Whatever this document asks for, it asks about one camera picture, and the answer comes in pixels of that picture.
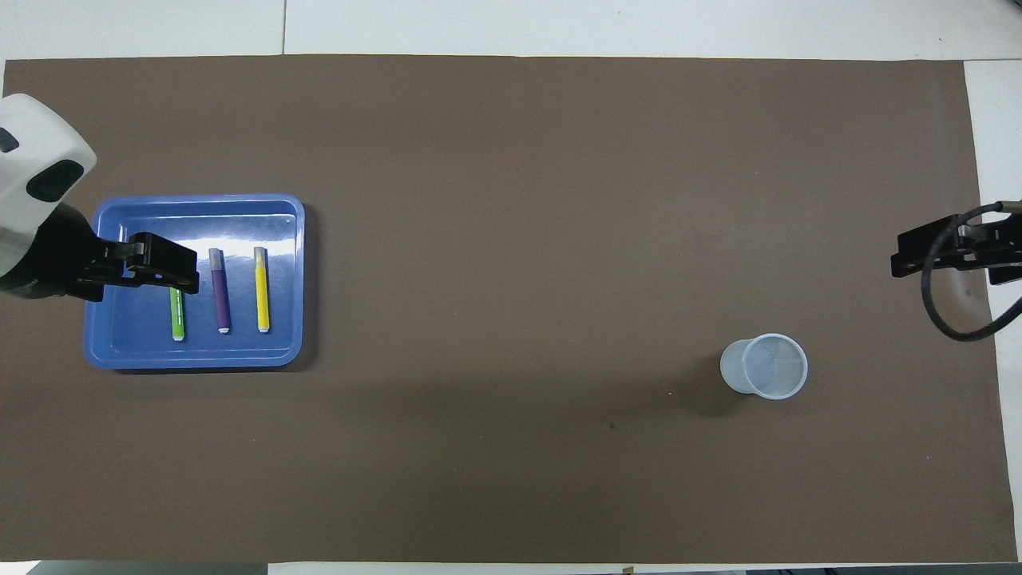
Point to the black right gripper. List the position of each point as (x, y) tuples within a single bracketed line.
[(1004, 251)]

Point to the translucent plastic cup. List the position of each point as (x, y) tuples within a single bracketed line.
[(770, 367)]

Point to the blue plastic tray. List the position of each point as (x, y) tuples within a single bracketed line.
[(239, 347)]

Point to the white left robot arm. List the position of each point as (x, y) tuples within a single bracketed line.
[(40, 152)]

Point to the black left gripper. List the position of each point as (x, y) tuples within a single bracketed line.
[(64, 263)]

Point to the purple pen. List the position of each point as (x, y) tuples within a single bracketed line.
[(221, 295)]

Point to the green pen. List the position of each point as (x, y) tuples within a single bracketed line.
[(177, 315)]

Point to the brown table mat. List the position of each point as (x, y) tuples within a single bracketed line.
[(511, 239)]

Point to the yellow pen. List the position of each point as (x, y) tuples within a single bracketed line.
[(261, 291)]

